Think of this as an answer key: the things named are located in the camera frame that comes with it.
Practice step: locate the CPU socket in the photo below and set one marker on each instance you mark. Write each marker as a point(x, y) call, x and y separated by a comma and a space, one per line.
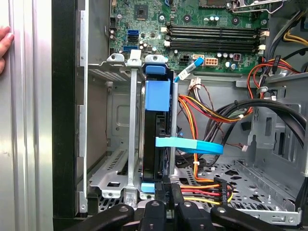
point(214, 2)

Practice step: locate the grey metal disk bay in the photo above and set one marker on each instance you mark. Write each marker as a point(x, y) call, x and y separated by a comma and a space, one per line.
point(132, 120)

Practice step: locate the black RAM slot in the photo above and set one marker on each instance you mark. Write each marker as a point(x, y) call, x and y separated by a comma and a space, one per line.
point(211, 39)
point(211, 45)
point(211, 32)
point(211, 26)

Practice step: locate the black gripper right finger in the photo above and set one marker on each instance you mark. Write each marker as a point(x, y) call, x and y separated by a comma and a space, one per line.
point(235, 219)

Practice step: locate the hard disk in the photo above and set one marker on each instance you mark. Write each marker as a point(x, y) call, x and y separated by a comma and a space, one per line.
point(157, 95)

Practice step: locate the green motherboard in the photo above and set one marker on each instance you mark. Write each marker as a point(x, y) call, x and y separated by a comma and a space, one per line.
point(154, 9)

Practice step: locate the metal socket cover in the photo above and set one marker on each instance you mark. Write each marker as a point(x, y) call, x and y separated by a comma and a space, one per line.
point(255, 4)

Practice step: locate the person's hand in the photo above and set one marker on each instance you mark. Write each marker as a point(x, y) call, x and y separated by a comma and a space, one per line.
point(4, 41)

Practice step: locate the square chipset chip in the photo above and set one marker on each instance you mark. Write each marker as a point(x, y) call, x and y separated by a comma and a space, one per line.
point(142, 11)

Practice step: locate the black SATA port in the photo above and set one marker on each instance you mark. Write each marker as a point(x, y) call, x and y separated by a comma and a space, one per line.
point(133, 38)

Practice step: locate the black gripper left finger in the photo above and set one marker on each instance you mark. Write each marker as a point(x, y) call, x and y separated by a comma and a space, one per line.
point(106, 217)

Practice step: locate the black open PC case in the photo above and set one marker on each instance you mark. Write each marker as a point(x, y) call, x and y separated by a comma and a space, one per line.
point(63, 120)

